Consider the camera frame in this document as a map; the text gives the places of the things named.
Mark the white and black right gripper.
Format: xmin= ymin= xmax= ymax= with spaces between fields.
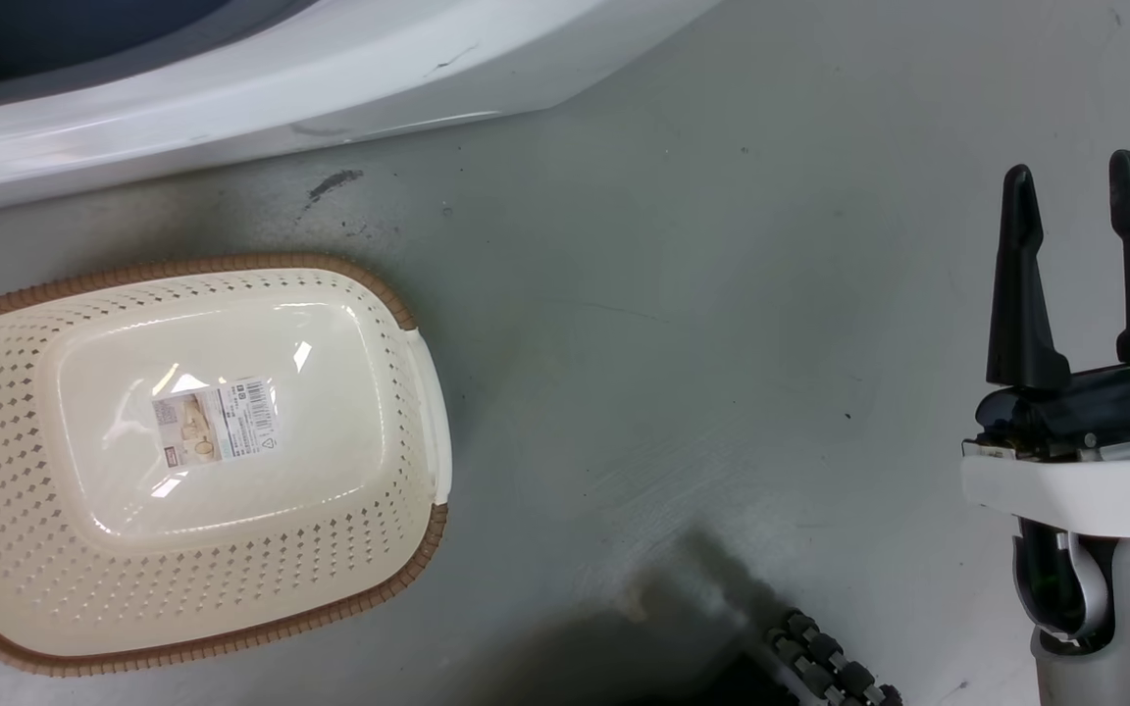
xmin=960 ymin=149 xmax=1130 ymax=542

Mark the white washing machine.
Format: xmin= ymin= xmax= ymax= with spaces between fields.
xmin=0 ymin=0 xmax=725 ymax=220

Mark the dark washing machine drum opening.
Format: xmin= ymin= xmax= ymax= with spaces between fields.
xmin=0 ymin=0 xmax=321 ymax=117

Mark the cream perforated laundry basket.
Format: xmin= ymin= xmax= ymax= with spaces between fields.
xmin=0 ymin=253 xmax=453 ymax=679

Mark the paper product label sticker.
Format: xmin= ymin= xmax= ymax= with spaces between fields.
xmin=150 ymin=377 xmax=283 ymax=468

